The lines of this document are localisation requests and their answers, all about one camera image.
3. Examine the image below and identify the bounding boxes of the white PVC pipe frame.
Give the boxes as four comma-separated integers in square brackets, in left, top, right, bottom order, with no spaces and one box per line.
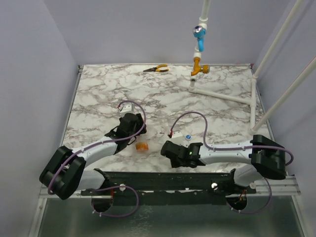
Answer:
[188,0,316,135]

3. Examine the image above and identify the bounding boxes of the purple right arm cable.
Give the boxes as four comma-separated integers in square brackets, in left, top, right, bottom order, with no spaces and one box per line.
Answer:
[170,111,295,214]

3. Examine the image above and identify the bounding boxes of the orange plastic faucet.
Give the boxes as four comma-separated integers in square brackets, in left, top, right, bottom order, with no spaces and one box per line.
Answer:
[191,57,210,76]

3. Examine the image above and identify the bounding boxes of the yellow handled pliers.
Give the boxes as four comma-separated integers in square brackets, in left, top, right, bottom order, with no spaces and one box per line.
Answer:
[143,64,169,73]

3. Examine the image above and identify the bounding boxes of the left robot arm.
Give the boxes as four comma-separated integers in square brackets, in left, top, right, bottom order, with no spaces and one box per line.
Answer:
[39,113,147,200]

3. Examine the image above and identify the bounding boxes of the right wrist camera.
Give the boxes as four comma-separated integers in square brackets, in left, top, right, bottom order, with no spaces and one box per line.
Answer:
[168,131,190,147]

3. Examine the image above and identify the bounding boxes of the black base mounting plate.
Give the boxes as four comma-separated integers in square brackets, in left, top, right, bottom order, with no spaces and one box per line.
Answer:
[81,170,262,207]

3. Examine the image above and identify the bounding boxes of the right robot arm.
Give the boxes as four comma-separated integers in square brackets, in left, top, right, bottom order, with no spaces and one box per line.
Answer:
[160,135,286,187]

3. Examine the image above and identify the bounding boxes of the orange label tea bottle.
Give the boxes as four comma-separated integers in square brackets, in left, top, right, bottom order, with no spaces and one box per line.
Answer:
[135,142,149,152]

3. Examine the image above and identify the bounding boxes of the aluminium rail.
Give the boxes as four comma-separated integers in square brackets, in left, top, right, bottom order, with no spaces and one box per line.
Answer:
[38,175,302,199]

